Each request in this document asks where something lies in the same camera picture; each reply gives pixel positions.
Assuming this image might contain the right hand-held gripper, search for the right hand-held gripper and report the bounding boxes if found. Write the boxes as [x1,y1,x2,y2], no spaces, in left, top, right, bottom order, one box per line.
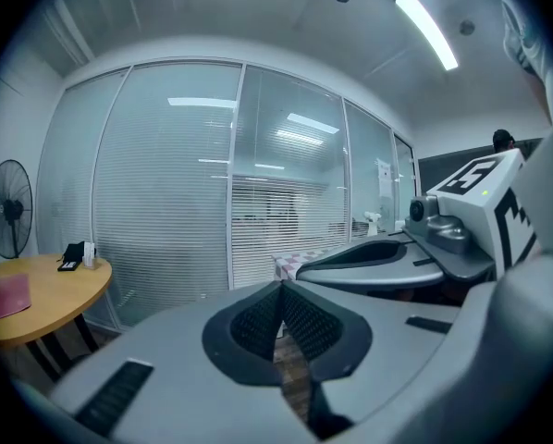
[296,149,539,291]

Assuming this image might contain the white venetian blinds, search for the white venetian blinds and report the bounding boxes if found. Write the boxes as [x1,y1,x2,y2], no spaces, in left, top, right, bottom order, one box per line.
[35,62,419,327]

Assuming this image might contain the red folder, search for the red folder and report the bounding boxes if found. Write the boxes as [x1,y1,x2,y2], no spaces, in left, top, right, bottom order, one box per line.
[0,273,31,326]

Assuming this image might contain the pink white checkered tablecloth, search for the pink white checkered tablecloth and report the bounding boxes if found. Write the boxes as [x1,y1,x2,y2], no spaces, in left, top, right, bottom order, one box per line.
[271,247,351,281]

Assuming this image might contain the black pouch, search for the black pouch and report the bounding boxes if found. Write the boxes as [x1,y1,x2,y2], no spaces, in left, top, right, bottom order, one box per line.
[63,240,87,264]

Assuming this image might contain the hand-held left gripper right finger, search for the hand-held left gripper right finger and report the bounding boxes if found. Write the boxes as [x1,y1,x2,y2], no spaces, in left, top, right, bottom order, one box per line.
[281,280,461,441]

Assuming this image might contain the clear card holder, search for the clear card holder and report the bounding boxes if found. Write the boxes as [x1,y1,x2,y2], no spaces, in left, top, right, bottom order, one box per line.
[81,241,101,271]

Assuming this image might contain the black standing fan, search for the black standing fan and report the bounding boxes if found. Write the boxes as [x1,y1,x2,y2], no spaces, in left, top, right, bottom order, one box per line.
[0,158,35,261]

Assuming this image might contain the white paper notice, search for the white paper notice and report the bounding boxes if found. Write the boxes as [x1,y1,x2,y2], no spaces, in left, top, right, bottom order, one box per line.
[376,157,394,198]

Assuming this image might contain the long ceiling light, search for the long ceiling light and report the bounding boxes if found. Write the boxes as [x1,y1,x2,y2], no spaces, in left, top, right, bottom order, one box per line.
[394,0,460,72]

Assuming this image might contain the round yellow wooden table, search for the round yellow wooden table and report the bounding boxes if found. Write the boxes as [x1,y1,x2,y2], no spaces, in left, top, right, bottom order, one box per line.
[0,253,114,383]

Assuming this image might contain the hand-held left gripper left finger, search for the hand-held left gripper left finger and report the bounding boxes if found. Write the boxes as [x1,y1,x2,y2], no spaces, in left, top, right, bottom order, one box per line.
[49,280,311,444]

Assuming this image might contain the person's grey clothing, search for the person's grey clothing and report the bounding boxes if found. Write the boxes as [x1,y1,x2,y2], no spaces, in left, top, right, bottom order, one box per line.
[491,0,553,124]

